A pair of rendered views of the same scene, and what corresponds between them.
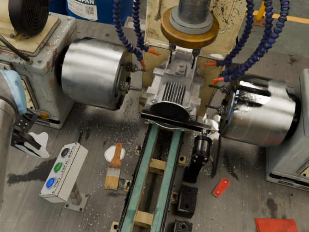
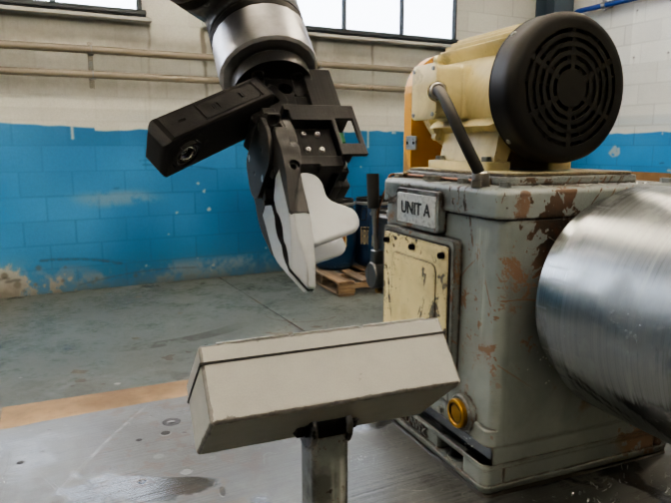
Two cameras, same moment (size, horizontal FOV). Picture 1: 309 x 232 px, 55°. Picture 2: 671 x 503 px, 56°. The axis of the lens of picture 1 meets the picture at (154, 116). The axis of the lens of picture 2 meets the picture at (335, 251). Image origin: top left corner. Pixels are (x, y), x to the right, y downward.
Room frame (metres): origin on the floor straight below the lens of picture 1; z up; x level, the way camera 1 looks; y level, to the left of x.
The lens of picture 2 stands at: (0.16, -0.12, 1.21)
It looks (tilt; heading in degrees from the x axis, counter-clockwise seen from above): 10 degrees down; 61
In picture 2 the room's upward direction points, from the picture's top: straight up
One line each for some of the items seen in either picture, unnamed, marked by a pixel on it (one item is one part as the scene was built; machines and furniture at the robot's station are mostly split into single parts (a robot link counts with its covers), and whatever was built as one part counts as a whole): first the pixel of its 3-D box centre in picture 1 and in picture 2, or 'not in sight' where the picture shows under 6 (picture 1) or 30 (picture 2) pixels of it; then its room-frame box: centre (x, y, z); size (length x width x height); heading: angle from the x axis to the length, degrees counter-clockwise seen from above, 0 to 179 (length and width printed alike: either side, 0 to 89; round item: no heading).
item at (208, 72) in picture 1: (180, 75); not in sight; (0.89, -0.08, 0.97); 0.30 x 0.11 x 0.34; 83
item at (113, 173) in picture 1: (115, 165); not in sight; (0.51, 0.13, 0.80); 0.21 x 0.05 x 0.01; 0
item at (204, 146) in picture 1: (212, 124); not in sight; (0.69, -0.23, 0.92); 0.45 x 0.13 x 0.24; 173
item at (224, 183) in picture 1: (220, 188); not in sight; (0.48, -0.29, 0.81); 0.09 x 0.03 x 0.02; 146
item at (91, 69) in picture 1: (87, 71); (655, 304); (0.77, 0.28, 1.04); 0.37 x 0.25 x 0.25; 83
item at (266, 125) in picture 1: (260, 111); not in sight; (0.69, -0.38, 1.04); 0.41 x 0.25 x 0.25; 83
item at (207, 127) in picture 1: (175, 121); not in sight; (0.61, -0.08, 1.01); 0.26 x 0.04 x 0.03; 83
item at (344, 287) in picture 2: not in sight; (383, 240); (3.24, 4.49, 0.37); 1.20 x 0.80 x 0.74; 173
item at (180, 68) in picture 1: (180, 71); not in sight; (0.77, -0.07, 1.11); 0.12 x 0.11 x 0.07; 173
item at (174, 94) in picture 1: (174, 95); not in sight; (0.73, -0.06, 1.01); 0.20 x 0.19 x 0.19; 173
